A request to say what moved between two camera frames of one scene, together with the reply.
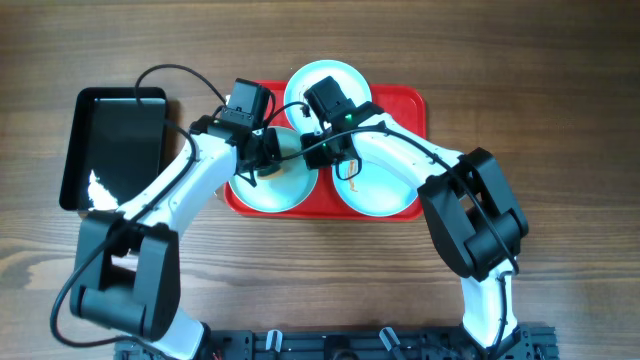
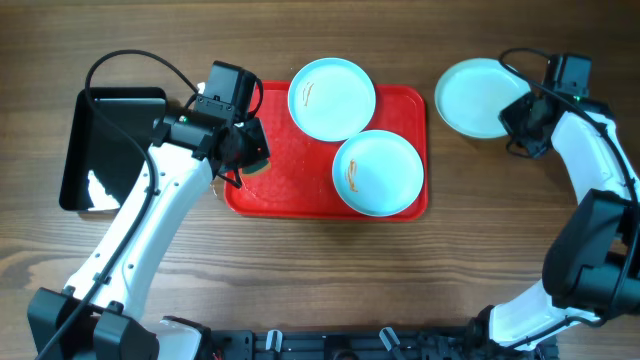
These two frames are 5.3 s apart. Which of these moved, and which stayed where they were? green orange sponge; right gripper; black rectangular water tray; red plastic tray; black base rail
Moved: green orange sponge; right gripper
Stayed: black rectangular water tray; red plastic tray; black base rail
